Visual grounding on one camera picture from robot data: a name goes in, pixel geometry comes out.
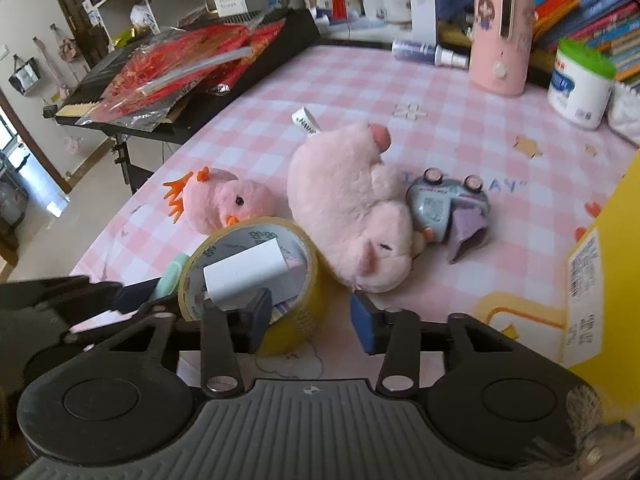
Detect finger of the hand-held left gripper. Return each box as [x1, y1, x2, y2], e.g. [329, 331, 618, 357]
[65, 281, 158, 345]

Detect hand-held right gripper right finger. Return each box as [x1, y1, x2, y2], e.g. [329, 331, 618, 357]
[350, 290, 518, 401]

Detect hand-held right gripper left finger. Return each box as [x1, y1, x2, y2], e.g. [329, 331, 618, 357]
[102, 287, 273, 400]

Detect yellow tape roll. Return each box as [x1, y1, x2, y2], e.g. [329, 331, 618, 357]
[177, 216, 321, 357]

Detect pink pig plush toy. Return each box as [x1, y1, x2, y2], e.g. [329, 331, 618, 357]
[287, 106, 426, 294]

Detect grey toy truck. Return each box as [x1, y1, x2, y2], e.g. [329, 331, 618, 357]
[405, 167, 492, 265]

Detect yellow storage box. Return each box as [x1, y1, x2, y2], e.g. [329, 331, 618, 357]
[560, 152, 640, 426]

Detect mint green small object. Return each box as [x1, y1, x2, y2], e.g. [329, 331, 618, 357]
[154, 253, 190, 301]

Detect small white box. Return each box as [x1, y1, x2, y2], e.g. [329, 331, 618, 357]
[202, 239, 288, 308]

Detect pink chick plush toy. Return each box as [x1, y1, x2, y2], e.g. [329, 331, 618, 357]
[162, 166, 278, 235]

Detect black keyboard stand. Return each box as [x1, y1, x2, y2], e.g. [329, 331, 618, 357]
[112, 132, 156, 196]

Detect pink checkered tablecloth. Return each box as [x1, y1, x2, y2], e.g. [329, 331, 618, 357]
[67, 44, 640, 391]

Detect black white hanging bag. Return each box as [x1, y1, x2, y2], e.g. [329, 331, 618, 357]
[9, 55, 41, 96]

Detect translucent plastic tube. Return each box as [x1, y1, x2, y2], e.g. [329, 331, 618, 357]
[142, 47, 253, 96]

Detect red foil decoration packets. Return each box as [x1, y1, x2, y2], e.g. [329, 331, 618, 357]
[75, 22, 273, 128]

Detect blue spray bottle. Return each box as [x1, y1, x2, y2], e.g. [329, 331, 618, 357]
[391, 38, 471, 68]

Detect white plastic bag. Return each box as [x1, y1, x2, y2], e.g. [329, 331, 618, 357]
[131, 4, 160, 32]

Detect dark brown door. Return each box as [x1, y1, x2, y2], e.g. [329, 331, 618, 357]
[47, 0, 116, 68]

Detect pink humidifier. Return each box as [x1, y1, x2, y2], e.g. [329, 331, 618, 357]
[468, 0, 536, 98]

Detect white jar green lid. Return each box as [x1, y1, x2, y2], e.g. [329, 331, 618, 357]
[546, 38, 617, 132]

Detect white quilted pouch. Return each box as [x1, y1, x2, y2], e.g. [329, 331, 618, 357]
[607, 80, 640, 148]

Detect row of colourful books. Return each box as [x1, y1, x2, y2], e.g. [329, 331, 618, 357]
[437, 0, 640, 83]

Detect white desk shelf post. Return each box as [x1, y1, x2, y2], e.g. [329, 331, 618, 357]
[406, 0, 441, 43]

